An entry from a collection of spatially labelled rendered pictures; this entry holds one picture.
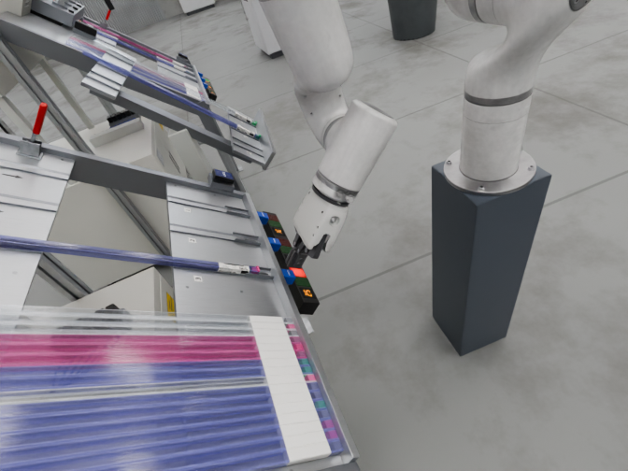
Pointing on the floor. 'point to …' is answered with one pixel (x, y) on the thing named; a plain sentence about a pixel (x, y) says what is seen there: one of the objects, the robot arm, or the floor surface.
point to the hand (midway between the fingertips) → (296, 258)
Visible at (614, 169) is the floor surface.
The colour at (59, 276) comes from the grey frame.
